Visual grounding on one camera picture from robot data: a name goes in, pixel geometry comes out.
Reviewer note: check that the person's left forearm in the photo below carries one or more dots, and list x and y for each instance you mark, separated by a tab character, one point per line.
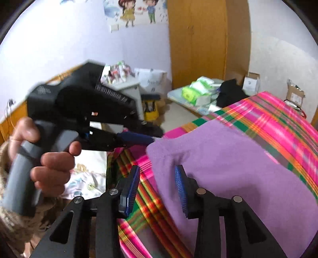
15	228

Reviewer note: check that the person's left hand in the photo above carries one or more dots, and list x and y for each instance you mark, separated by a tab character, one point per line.
54	168

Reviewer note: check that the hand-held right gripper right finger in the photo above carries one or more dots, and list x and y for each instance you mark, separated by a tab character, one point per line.
180	191

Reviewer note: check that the cartoon wall sticker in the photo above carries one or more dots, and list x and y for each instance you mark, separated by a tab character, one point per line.
129	12

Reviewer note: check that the black cloth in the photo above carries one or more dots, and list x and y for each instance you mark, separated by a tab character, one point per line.
231	94

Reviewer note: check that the white plastic tray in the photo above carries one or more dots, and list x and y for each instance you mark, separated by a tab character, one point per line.
178	95

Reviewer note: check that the printed bed sheet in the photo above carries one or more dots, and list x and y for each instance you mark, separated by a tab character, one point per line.
87	178

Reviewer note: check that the white paper bag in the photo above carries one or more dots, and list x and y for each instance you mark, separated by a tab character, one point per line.
151	79

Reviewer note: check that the pink green plaid blanket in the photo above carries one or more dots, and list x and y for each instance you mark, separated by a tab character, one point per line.
273	119

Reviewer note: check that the purple fleece garment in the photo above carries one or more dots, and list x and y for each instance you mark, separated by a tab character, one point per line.
223	161

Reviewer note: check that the white cardboard box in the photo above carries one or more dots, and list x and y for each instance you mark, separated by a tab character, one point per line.
251	84

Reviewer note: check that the yellow bag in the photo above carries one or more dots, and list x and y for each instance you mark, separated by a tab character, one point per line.
151	115

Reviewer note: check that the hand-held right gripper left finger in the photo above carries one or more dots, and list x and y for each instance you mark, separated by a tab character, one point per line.
131	193

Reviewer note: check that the brown cardboard box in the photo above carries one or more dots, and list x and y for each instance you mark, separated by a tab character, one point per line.
295	96

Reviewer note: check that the cluster of small bottles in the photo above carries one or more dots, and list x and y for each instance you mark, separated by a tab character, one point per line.
116	73

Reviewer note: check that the white green tissue pack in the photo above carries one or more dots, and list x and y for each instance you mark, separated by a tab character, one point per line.
202	83

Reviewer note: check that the grey bedside cabinet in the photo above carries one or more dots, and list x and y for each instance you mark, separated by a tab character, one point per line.
129	91

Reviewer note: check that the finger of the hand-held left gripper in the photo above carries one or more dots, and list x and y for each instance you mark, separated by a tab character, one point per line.
134	137
149	129

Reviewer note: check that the wooden wardrobe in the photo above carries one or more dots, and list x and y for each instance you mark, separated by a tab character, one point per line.
198	37

